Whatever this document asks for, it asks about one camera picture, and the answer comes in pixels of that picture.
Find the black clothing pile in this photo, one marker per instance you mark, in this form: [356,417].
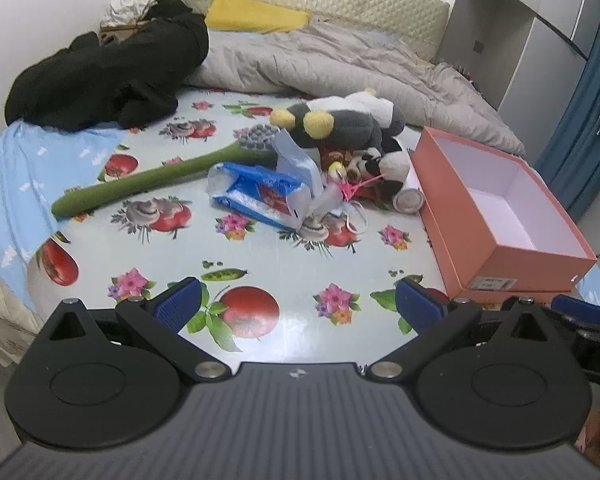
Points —
[105,70]

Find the blue plastic packet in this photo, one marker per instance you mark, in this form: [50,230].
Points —
[260,190]

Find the dark wardrobe switch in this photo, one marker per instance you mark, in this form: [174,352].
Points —
[477,46]

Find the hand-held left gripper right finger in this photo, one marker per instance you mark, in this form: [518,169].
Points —
[420,305]

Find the fruit print tablecloth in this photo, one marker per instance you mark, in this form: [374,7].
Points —
[290,260]

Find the light blue face mask packet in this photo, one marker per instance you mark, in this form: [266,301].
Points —
[297,162]

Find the white can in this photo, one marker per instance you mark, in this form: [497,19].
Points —
[410,200]

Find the brown cardboard box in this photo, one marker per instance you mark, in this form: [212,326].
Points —
[115,34]

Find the grey quilt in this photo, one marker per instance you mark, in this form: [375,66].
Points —
[305,60]

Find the pink cardboard box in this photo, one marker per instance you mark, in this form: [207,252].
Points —
[480,240]

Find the grey penguin plush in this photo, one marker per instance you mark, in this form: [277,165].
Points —
[350,120]

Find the clear plastic bag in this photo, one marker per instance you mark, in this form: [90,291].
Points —
[325,202]

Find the grey wardrobe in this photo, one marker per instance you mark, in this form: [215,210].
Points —
[530,60]

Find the green plush toothbrush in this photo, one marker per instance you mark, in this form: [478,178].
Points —
[145,177]

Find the cream mattress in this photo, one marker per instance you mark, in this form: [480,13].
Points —
[0,300]

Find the blue cloud print sheet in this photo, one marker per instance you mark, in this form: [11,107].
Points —
[25,175]

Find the small panda plush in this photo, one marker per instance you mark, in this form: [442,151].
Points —
[390,165]

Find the small pink toy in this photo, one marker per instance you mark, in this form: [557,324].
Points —
[352,189]

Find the white crumpled cloth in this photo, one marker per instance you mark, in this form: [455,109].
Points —
[125,10]

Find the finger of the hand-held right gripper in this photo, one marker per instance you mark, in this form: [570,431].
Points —
[577,307]

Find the yellow pillow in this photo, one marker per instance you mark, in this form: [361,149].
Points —
[250,15]

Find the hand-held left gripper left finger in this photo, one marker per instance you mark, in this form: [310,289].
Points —
[177,301]

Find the blue curtain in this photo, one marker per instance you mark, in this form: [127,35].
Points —
[580,135]

